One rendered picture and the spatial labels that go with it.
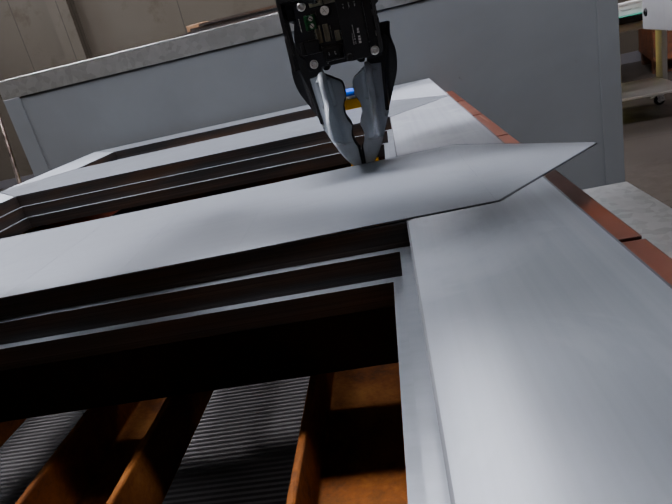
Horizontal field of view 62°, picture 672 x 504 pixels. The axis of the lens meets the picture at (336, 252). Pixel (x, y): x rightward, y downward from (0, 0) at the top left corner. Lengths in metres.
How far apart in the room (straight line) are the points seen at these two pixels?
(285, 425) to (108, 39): 8.15
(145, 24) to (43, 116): 7.01
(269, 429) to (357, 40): 0.48
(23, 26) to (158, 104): 8.10
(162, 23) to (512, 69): 7.28
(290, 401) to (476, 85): 0.77
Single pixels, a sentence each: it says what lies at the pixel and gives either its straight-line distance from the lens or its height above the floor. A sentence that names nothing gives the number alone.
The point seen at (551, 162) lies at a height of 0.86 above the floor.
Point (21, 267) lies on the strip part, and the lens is 0.49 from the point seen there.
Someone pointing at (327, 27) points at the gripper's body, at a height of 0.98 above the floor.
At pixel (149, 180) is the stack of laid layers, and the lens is 0.84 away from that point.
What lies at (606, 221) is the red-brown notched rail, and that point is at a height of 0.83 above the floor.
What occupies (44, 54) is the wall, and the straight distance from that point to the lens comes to 9.25.
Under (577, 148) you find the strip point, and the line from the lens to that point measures 0.44.
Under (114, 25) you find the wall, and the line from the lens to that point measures 8.62.
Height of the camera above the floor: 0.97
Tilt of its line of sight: 20 degrees down
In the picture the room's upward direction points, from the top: 13 degrees counter-clockwise
